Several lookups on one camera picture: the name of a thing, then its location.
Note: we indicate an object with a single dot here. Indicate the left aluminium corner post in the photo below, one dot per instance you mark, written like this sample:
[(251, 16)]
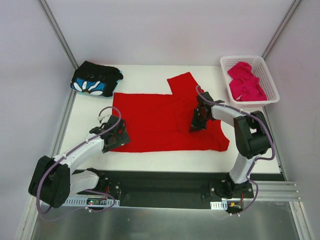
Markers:
[(58, 32)]

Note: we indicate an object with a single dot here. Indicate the right white cable duct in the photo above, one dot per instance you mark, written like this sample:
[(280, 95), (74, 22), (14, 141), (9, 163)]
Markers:
[(219, 205)]

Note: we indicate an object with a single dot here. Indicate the red t shirt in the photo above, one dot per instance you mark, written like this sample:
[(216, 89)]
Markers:
[(161, 122)]

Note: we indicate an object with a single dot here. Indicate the aluminium front frame rail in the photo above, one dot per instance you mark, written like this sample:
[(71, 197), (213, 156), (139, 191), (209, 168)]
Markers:
[(278, 191)]

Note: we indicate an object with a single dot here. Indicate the white cable duct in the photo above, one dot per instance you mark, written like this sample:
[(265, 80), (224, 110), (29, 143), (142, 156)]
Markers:
[(219, 205), (90, 202)]

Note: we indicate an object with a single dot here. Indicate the aluminium corner post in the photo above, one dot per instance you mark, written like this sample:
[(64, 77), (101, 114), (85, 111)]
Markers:
[(281, 27), (58, 32)]

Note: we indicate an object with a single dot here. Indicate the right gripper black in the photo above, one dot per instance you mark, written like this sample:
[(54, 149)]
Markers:
[(198, 120)]

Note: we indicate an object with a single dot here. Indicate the left white cable duct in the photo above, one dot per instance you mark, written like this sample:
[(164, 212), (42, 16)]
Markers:
[(90, 202)]

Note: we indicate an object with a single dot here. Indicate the white plastic basket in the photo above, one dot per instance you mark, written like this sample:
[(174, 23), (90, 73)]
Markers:
[(259, 69)]

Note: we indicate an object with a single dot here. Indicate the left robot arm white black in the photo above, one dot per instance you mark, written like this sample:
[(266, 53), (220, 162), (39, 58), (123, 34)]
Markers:
[(61, 181)]

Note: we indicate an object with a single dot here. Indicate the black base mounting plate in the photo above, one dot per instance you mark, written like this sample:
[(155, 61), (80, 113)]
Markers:
[(178, 190)]

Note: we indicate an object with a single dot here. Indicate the right aluminium corner post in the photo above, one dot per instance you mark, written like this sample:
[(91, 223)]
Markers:
[(281, 27)]

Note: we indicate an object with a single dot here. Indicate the folded black flower t shirt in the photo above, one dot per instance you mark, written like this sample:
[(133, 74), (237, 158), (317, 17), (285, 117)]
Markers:
[(87, 68)]

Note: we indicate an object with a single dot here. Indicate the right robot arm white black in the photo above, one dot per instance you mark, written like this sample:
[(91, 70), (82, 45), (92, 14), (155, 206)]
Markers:
[(252, 138)]

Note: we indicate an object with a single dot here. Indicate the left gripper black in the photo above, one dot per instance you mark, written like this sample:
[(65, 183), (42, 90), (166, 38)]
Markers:
[(119, 137)]

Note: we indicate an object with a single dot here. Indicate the crumpled magenta t shirt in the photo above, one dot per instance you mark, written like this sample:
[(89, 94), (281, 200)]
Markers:
[(245, 86)]

